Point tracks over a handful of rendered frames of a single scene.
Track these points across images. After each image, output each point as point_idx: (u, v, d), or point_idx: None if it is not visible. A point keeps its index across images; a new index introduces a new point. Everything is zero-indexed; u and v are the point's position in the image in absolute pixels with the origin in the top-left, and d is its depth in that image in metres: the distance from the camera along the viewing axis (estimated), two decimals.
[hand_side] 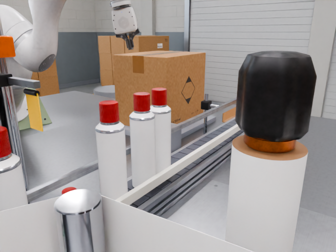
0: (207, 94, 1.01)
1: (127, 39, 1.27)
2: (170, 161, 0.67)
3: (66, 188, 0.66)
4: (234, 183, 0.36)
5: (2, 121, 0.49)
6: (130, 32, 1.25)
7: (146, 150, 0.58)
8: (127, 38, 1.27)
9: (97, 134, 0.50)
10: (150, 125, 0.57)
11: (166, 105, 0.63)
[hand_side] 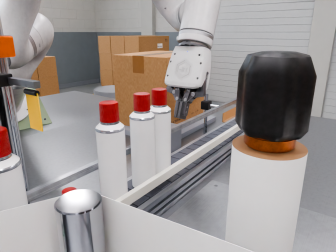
0: (207, 94, 1.01)
1: (180, 99, 0.70)
2: (170, 161, 0.67)
3: (66, 188, 0.66)
4: (234, 183, 0.36)
5: (2, 121, 0.49)
6: (188, 89, 0.68)
7: (146, 150, 0.58)
8: (180, 98, 0.70)
9: (97, 134, 0.50)
10: (150, 125, 0.57)
11: (166, 105, 0.63)
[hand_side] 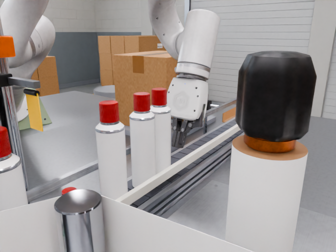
0: (207, 94, 1.01)
1: (178, 129, 0.72)
2: (170, 161, 0.67)
3: (66, 188, 0.66)
4: (234, 183, 0.36)
5: (2, 121, 0.49)
6: (185, 120, 0.71)
7: (146, 150, 0.58)
8: (178, 128, 0.72)
9: (97, 134, 0.50)
10: (150, 125, 0.57)
11: (166, 105, 0.63)
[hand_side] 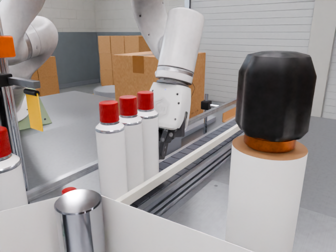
0: (207, 94, 1.01)
1: (158, 138, 0.66)
2: (158, 169, 0.63)
3: (66, 188, 0.66)
4: (234, 183, 0.36)
5: (2, 121, 0.49)
6: (166, 129, 0.64)
7: (134, 156, 0.56)
8: (158, 137, 0.66)
9: (97, 134, 0.50)
10: (138, 130, 0.55)
11: (153, 109, 0.59)
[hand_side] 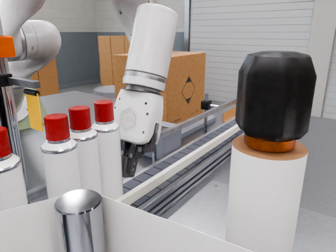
0: (207, 94, 1.01)
1: (126, 153, 0.58)
2: (119, 190, 0.54)
3: None
4: (234, 183, 0.36)
5: (2, 121, 0.49)
6: (134, 143, 0.56)
7: (90, 175, 0.48)
8: (126, 152, 0.58)
9: (43, 155, 0.42)
10: (93, 145, 0.47)
11: (112, 122, 0.51)
